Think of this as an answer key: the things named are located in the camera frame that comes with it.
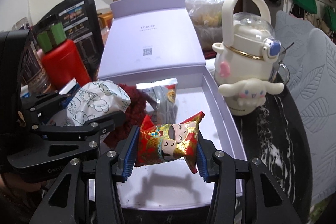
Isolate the white bread print snack bag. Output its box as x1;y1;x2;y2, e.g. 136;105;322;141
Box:
56;79;132;127

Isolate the red knitted yarn ball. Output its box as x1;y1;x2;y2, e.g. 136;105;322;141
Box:
104;84;146;148

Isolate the red gold candy packet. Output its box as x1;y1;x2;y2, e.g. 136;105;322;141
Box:
135;112;205;174

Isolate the silver foil snack packet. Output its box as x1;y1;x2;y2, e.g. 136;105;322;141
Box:
136;77;178;124

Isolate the red plastic container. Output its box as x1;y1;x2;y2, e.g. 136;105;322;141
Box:
42;39;91;90

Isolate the black menu stand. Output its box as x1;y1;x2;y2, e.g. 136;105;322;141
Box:
33;0;104;81

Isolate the cream cartoon dog kettle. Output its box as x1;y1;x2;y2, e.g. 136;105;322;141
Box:
212;0;285;116

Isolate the clear glass mug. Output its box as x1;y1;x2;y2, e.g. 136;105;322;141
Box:
270;42;294;85

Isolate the lavender gift box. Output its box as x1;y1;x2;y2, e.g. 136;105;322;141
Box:
98;0;246;211

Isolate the plastic bag of food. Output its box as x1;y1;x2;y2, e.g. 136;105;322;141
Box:
185;0;225;51

